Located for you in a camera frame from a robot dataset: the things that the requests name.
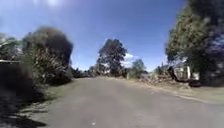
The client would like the tall dark tree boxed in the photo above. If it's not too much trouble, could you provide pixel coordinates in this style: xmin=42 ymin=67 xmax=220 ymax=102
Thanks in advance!
xmin=95 ymin=38 xmax=128 ymax=78

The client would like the small green tree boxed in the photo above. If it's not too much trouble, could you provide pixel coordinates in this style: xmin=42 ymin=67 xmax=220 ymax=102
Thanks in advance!
xmin=130 ymin=58 xmax=148 ymax=80

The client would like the grey asphalt road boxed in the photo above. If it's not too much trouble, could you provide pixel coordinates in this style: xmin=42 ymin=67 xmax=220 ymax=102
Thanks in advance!
xmin=19 ymin=77 xmax=224 ymax=128

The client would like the grass strip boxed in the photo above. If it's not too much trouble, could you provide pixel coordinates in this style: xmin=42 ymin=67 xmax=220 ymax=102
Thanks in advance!
xmin=41 ymin=78 xmax=86 ymax=102

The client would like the pile of branches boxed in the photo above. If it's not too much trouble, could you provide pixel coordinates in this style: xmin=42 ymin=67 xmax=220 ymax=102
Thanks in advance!
xmin=139 ymin=65 xmax=202 ymax=89

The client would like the round leafy bush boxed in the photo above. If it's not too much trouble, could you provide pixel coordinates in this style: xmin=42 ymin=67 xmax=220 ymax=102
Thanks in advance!
xmin=21 ymin=26 xmax=74 ymax=86

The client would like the pale building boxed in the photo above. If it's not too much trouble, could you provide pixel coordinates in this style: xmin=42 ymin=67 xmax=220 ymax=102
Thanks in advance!
xmin=174 ymin=63 xmax=201 ymax=81

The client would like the grass verge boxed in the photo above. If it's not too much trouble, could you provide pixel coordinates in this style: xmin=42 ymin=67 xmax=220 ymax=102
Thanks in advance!
xmin=128 ymin=78 xmax=224 ymax=105

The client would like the broad green tree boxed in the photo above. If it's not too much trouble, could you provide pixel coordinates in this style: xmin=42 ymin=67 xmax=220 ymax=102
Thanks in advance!
xmin=164 ymin=0 xmax=224 ymax=87

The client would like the dark hedge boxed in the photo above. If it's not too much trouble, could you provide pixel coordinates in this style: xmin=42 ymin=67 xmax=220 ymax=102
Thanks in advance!
xmin=0 ymin=60 xmax=46 ymax=103

